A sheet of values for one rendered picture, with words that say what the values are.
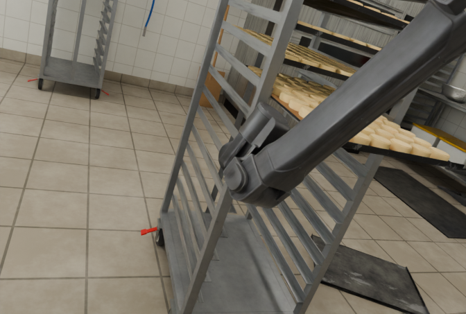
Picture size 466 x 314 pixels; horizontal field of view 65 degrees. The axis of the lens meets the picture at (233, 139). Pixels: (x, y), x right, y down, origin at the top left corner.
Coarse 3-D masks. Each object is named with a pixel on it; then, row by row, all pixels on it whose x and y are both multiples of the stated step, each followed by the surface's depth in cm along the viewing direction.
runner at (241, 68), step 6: (216, 42) 146; (216, 48) 145; (222, 48) 138; (222, 54) 137; (228, 54) 130; (228, 60) 129; (234, 60) 123; (234, 66) 122; (240, 66) 118; (240, 72) 117; (246, 72) 112; (252, 72) 107; (246, 78) 111; (252, 78) 107; (258, 78) 103; (252, 84) 106
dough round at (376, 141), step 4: (372, 136) 80; (376, 136) 81; (380, 136) 83; (372, 140) 80; (376, 140) 79; (380, 140) 79; (384, 140) 80; (388, 140) 81; (372, 144) 80; (376, 144) 79; (380, 144) 79; (384, 144) 79; (388, 144) 79; (384, 148) 79; (388, 148) 80
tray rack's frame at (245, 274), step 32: (224, 0) 140; (256, 64) 157; (192, 96) 155; (160, 224) 169; (224, 224) 180; (192, 256) 151; (224, 256) 157; (256, 256) 164; (224, 288) 140; (256, 288) 145
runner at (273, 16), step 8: (232, 0) 136; (240, 0) 128; (240, 8) 127; (248, 8) 119; (256, 8) 113; (264, 8) 107; (264, 16) 106; (272, 16) 101; (280, 16) 96; (296, 24) 88
